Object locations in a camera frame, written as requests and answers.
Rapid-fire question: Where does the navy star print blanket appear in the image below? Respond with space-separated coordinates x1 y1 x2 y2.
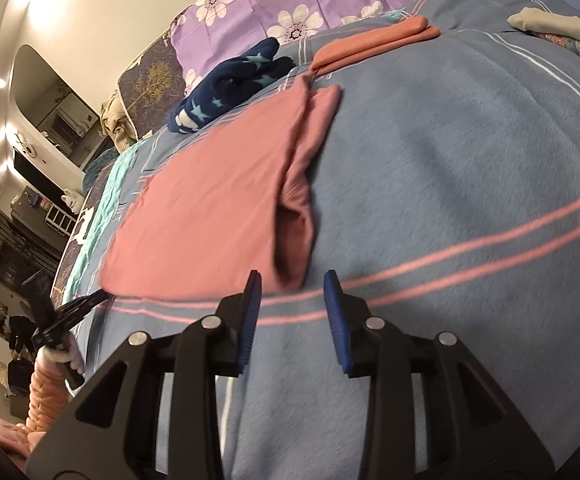
166 36 299 135

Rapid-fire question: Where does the teal blanket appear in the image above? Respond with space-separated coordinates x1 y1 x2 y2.
62 147 138 302

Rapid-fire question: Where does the person's left hand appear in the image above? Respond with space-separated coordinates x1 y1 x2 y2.
44 334 86 377

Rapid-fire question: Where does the purple flower print pillow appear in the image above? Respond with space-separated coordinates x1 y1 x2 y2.
170 0 479 98

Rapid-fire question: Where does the folded beige garment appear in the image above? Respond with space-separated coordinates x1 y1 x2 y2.
507 6 580 56

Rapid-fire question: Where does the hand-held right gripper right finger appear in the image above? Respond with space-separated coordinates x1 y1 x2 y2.
322 270 557 480

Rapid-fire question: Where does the blue plaid bed sheet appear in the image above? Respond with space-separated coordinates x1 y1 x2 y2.
52 0 580 480

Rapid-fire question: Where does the white round wall decoration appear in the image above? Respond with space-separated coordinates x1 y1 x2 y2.
12 132 41 162

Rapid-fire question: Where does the grey-blue knit blanket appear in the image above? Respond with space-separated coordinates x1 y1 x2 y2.
84 152 121 194

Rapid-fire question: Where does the pink long-sleeve shirt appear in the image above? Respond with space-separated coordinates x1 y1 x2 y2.
98 75 343 302

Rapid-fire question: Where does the white ladder shelf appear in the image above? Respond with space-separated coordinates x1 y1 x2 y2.
44 205 78 234

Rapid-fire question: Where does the dark deer print mattress pad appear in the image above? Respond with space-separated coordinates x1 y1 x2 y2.
52 191 101 306

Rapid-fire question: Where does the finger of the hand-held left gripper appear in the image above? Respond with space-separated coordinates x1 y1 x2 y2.
60 289 116 322

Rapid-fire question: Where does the folded orange garment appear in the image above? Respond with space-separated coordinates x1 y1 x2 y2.
309 15 442 77

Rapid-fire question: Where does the white cat figurine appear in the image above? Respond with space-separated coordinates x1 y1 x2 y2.
62 188 83 217

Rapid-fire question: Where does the dark tree print cushion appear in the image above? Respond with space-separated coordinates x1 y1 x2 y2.
117 35 191 142

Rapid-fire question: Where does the beige knit garment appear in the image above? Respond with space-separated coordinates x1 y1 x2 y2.
100 95 139 155

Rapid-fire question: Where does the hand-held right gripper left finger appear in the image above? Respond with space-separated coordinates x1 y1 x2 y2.
26 270 263 480

